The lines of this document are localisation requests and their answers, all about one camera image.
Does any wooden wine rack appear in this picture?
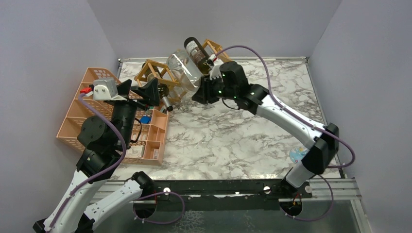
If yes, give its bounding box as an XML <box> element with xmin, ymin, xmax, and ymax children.
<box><xmin>131</xmin><ymin>37</ymin><xmax>230</xmax><ymax>109</ymax></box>

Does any white card box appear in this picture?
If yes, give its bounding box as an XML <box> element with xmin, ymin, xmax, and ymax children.
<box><xmin>126</xmin><ymin>145</ymin><xmax>144</xmax><ymax>158</ymax></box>

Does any blue white packaged item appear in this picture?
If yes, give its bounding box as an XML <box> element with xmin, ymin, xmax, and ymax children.
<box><xmin>289</xmin><ymin>147</ymin><xmax>309</xmax><ymax>164</ymax></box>

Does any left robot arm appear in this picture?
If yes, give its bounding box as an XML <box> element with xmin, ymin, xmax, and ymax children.
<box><xmin>33</xmin><ymin>78</ymin><xmax>160</xmax><ymax>233</ymax></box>

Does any peach plastic file rack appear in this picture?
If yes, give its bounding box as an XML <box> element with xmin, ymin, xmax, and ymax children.
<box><xmin>56</xmin><ymin>67</ymin><xmax>146</xmax><ymax>153</ymax></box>

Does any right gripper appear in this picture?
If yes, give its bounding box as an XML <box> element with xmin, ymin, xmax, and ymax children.
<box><xmin>191</xmin><ymin>73</ymin><xmax>237</xmax><ymax>105</ymax></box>

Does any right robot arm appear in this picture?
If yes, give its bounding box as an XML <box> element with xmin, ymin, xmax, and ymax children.
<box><xmin>191</xmin><ymin>61</ymin><xmax>339</xmax><ymax>198</ymax></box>

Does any green wine bottle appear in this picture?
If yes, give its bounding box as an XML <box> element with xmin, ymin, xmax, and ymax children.
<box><xmin>184</xmin><ymin>37</ymin><xmax>211</xmax><ymax>75</ymax></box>
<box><xmin>141</xmin><ymin>63</ymin><xmax>174</xmax><ymax>113</ymax></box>

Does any blue small object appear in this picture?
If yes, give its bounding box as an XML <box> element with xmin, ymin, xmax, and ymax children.
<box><xmin>140</xmin><ymin>116</ymin><xmax>152</xmax><ymax>124</ymax></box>

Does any green wine bottle front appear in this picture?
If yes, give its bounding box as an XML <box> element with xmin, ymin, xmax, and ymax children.
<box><xmin>141</xmin><ymin>63</ymin><xmax>174</xmax><ymax>113</ymax></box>

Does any peach desk organizer tray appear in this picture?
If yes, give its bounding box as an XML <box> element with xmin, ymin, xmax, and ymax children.
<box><xmin>123</xmin><ymin>106</ymin><xmax>170</xmax><ymax>166</ymax></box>

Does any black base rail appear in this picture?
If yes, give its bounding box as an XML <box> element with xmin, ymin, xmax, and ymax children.
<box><xmin>106</xmin><ymin>178</ymin><xmax>361</xmax><ymax>213</ymax></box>

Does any clear bottle silver cap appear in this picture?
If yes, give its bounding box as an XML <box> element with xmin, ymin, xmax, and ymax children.
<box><xmin>166</xmin><ymin>49</ymin><xmax>202</xmax><ymax>92</ymax></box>

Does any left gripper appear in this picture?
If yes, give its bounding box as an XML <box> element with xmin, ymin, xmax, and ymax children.
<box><xmin>113</xmin><ymin>77</ymin><xmax>161</xmax><ymax>148</ymax></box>

